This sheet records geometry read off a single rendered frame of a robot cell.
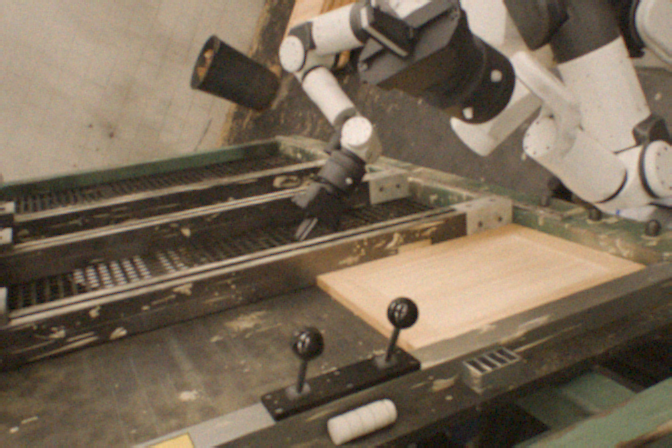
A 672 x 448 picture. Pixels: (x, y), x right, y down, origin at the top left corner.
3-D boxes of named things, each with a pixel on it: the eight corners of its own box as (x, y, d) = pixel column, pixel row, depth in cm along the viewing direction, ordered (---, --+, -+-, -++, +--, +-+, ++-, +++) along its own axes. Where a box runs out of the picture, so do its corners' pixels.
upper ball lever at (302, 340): (318, 406, 72) (333, 341, 63) (288, 417, 71) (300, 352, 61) (305, 380, 74) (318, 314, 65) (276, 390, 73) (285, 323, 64)
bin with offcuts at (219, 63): (288, 62, 538) (221, 28, 505) (270, 116, 532) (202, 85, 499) (264, 71, 582) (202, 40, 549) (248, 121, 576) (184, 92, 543)
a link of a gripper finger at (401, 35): (362, 2, 56) (403, 28, 61) (365, 31, 55) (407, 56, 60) (375, -7, 55) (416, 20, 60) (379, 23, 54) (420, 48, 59)
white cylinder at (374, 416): (339, 450, 69) (398, 426, 72) (337, 428, 68) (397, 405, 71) (328, 436, 71) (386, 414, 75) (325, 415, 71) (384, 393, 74)
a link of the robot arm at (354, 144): (364, 187, 137) (391, 146, 138) (352, 171, 127) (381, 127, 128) (324, 164, 141) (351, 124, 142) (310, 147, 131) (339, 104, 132)
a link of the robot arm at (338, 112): (388, 153, 139) (356, 112, 144) (380, 138, 131) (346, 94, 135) (365, 170, 139) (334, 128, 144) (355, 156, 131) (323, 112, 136)
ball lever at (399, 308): (403, 375, 77) (429, 310, 68) (377, 385, 76) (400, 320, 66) (388, 352, 79) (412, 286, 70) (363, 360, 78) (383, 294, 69)
